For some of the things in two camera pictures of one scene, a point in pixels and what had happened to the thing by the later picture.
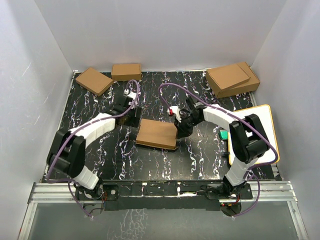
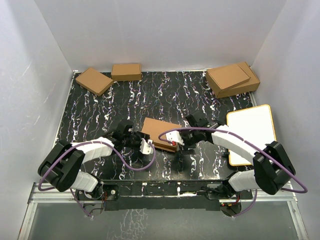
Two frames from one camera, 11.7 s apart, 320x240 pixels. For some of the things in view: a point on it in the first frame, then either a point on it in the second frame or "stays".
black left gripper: [135, 115] to [140, 136]
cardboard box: [158, 134] stays
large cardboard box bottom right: [251, 86] stays
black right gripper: [182, 130] to [185, 150]
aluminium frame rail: [278, 191] stays
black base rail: [169, 195] stays
